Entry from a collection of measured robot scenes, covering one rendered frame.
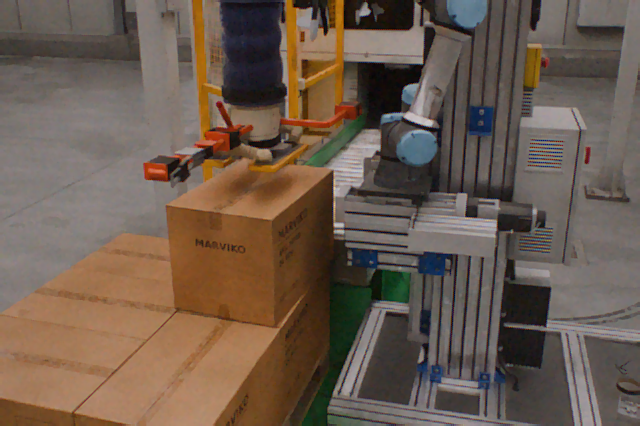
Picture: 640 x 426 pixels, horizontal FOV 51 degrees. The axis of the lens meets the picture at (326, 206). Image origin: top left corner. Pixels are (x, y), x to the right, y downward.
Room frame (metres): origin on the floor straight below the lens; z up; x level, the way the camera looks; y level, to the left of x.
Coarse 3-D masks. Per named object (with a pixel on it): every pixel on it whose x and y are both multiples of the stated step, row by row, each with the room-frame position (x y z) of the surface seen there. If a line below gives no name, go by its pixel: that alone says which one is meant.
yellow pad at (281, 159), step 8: (304, 144) 2.47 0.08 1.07; (272, 152) 2.26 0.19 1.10; (288, 152) 2.34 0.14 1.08; (296, 152) 2.36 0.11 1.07; (256, 160) 2.26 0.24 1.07; (272, 160) 2.24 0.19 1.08; (280, 160) 2.25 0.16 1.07; (288, 160) 2.29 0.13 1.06; (248, 168) 2.20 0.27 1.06; (256, 168) 2.19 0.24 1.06; (264, 168) 2.18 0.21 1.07; (272, 168) 2.17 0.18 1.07
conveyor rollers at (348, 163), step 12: (360, 132) 4.79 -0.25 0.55; (372, 132) 4.78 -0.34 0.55; (348, 144) 4.45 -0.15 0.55; (360, 144) 4.44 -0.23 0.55; (372, 144) 4.48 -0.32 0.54; (336, 156) 4.18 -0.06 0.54; (348, 156) 4.16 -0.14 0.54; (360, 156) 4.15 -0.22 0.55; (336, 168) 3.90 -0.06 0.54; (348, 168) 3.89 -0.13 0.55; (360, 168) 3.89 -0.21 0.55; (336, 180) 3.65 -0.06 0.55; (348, 180) 3.69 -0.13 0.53; (360, 180) 3.67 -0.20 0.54; (336, 192) 3.44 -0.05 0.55; (336, 228) 2.96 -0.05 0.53
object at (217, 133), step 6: (204, 132) 2.12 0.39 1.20; (210, 132) 2.10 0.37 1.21; (216, 132) 2.10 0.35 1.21; (222, 132) 2.15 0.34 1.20; (228, 132) 2.15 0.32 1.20; (234, 132) 2.12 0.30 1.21; (216, 138) 2.10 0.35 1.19; (222, 138) 2.09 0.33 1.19; (228, 138) 2.09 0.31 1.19; (234, 138) 2.13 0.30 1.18; (228, 144) 2.08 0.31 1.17; (234, 144) 2.11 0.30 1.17; (240, 144) 2.15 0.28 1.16; (222, 150) 2.09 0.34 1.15; (228, 150) 2.08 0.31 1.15
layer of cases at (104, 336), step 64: (128, 256) 2.61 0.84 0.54; (0, 320) 2.07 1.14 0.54; (64, 320) 2.07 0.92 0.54; (128, 320) 2.07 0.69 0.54; (192, 320) 2.07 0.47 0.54; (320, 320) 2.46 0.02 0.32; (0, 384) 1.69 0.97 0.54; (64, 384) 1.69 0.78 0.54; (128, 384) 1.69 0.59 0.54; (192, 384) 1.69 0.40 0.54; (256, 384) 1.80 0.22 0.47
